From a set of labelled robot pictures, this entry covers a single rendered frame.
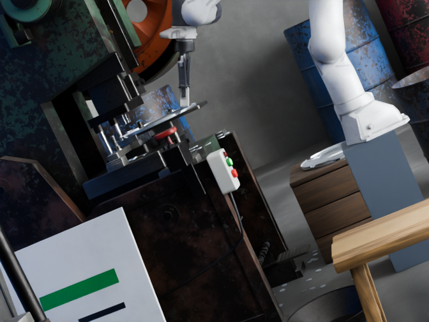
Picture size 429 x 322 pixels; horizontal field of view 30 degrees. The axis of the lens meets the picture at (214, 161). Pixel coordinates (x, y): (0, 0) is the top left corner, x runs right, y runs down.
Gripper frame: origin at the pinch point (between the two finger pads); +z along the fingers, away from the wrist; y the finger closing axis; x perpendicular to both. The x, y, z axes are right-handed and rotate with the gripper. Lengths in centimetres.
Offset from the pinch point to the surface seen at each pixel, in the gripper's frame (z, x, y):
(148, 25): -24.7, 19.5, 26.2
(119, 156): 16.4, 15.7, -32.4
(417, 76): -1, -89, 77
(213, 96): 38, 42, 322
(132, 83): -6.3, 15.4, -15.0
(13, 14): -30, 47, -41
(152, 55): -13.5, 17.3, 22.8
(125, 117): 6.2, 19.3, -11.2
